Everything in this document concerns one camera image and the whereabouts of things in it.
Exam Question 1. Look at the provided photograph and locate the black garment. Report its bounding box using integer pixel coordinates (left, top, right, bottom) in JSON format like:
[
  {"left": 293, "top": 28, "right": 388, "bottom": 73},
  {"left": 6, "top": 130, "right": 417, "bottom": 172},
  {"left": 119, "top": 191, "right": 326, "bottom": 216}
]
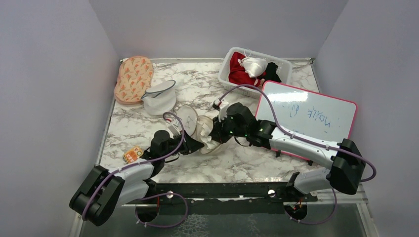
[{"left": 262, "top": 62, "right": 282, "bottom": 83}]

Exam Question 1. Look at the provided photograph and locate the white plastic basket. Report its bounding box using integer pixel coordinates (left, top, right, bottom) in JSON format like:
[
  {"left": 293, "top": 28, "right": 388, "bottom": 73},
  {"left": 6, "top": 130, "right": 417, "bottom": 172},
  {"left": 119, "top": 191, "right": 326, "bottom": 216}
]
[{"left": 218, "top": 47, "right": 293, "bottom": 89}]

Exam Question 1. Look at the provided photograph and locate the pink framed whiteboard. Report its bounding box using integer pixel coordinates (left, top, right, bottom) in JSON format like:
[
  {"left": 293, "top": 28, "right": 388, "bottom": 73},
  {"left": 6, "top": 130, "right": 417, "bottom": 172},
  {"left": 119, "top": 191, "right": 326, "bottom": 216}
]
[{"left": 255, "top": 81, "right": 358, "bottom": 142}]

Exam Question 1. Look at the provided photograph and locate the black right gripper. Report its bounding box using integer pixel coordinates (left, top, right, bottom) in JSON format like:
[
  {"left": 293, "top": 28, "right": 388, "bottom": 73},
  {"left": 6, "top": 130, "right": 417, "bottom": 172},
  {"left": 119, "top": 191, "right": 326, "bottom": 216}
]
[{"left": 209, "top": 113, "right": 248, "bottom": 145}]

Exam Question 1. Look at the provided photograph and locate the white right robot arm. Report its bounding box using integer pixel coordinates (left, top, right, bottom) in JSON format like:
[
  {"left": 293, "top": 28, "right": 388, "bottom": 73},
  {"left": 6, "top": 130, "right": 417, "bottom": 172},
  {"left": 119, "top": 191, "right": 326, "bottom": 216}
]
[{"left": 210, "top": 102, "right": 366, "bottom": 201}]

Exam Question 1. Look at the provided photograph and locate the orange floral laundry bag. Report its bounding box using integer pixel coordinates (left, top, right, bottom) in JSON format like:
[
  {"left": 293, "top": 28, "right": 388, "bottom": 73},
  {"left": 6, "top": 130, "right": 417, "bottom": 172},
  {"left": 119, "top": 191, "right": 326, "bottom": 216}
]
[{"left": 114, "top": 56, "right": 154, "bottom": 105}]

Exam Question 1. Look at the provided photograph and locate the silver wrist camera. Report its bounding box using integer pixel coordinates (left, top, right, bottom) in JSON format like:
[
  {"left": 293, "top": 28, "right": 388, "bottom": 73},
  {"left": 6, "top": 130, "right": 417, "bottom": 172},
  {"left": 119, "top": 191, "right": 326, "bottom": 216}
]
[
  {"left": 166, "top": 118, "right": 183, "bottom": 136},
  {"left": 212, "top": 99, "right": 230, "bottom": 122}
]

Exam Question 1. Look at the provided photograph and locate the white bra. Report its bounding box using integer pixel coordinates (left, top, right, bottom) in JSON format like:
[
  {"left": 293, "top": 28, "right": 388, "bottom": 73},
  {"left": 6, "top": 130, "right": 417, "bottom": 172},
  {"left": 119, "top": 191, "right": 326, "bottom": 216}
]
[
  {"left": 196, "top": 123, "right": 216, "bottom": 149},
  {"left": 238, "top": 49, "right": 268, "bottom": 78}
]

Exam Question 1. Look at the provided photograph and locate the red bra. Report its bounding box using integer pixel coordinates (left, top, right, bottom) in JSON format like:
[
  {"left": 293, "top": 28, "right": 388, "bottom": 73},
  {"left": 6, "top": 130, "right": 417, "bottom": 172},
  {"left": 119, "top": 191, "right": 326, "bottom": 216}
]
[{"left": 228, "top": 52, "right": 265, "bottom": 87}]

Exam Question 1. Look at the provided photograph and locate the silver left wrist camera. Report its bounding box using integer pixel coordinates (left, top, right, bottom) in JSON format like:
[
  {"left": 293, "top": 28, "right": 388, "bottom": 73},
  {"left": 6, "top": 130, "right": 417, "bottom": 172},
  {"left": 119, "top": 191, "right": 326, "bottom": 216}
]
[{"left": 166, "top": 118, "right": 183, "bottom": 136}]

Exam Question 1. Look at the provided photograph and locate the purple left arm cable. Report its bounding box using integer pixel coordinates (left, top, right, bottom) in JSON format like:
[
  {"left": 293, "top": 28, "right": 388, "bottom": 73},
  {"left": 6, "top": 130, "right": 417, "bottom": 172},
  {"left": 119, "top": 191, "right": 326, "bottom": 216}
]
[{"left": 81, "top": 112, "right": 187, "bottom": 221}]

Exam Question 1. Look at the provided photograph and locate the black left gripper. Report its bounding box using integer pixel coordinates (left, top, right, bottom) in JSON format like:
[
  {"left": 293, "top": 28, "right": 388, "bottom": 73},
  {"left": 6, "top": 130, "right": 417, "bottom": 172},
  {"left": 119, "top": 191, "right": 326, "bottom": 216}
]
[{"left": 162, "top": 130, "right": 204, "bottom": 159}]

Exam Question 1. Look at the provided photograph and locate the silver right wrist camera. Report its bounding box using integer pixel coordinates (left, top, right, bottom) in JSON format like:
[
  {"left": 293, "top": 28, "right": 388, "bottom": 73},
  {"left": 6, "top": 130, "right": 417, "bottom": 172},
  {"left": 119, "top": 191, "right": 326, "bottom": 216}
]
[{"left": 212, "top": 99, "right": 230, "bottom": 122}]

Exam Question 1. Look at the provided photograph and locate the orange small booklet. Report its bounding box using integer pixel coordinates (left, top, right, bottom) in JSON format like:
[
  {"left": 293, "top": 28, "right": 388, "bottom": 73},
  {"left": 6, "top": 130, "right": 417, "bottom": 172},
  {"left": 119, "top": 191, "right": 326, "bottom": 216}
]
[{"left": 123, "top": 146, "right": 144, "bottom": 164}]

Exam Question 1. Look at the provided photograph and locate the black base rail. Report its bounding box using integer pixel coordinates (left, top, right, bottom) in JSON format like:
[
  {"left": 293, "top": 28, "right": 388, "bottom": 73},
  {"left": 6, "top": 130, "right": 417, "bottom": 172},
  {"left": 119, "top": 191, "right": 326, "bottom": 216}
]
[{"left": 125, "top": 182, "right": 318, "bottom": 215}]

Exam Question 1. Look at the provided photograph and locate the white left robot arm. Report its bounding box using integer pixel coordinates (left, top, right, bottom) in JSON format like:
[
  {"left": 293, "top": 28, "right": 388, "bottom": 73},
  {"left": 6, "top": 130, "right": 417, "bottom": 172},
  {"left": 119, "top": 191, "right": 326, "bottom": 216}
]
[{"left": 69, "top": 130, "right": 204, "bottom": 226}]

